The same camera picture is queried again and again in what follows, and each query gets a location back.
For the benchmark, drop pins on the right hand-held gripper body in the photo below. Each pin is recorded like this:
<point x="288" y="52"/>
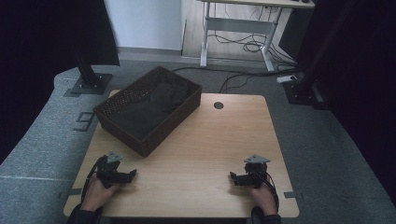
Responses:
<point x="256" y="174"/>

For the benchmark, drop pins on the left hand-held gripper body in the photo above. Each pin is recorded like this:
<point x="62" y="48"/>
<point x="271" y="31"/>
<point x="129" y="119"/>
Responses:
<point x="109" y="174"/>

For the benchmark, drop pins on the dark pleated skirt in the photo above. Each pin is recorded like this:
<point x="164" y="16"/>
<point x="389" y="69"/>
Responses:
<point x="149" y="109"/>

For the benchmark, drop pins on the brown woven basket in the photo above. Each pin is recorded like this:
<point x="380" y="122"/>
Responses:
<point x="124" y="102"/>

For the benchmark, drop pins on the person's left hand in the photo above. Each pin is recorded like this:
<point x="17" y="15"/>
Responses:
<point x="98" y="194"/>

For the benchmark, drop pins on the person's right hand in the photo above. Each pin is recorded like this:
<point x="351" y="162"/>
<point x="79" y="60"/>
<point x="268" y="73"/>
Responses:
<point x="264" y="199"/>

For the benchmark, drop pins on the person's right leg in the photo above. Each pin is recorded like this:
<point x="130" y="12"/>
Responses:
<point x="257" y="216"/>

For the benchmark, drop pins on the black tape strip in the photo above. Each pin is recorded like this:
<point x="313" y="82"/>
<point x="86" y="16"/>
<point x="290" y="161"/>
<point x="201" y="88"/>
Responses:
<point x="292" y="195"/>
<point x="74" y="192"/>

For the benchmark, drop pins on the grey felt mat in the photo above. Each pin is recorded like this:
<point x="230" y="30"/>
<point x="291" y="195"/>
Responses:
<point x="327" y="155"/>

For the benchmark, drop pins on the black metal stand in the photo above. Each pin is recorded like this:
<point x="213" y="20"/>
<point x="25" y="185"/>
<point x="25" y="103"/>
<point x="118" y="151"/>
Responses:
<point x="88" y="77"/>
<point x="305" y="87"/>

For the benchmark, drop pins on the white power strip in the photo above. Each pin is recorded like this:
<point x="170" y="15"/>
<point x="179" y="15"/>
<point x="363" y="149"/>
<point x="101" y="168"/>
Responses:
<point x="286" y="79"/>

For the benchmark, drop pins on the black curtain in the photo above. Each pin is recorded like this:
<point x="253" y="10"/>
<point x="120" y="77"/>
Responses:
<point x="37" y="62"/>
<point x="367" y="77"/>

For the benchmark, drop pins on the black computer case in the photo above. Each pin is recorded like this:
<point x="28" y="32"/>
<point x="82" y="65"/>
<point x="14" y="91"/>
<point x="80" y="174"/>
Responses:
<point x="294" y="34"/>

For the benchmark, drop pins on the white frame desk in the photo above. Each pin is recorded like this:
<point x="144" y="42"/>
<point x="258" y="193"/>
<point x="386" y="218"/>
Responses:
<point x="239" y="25"/>

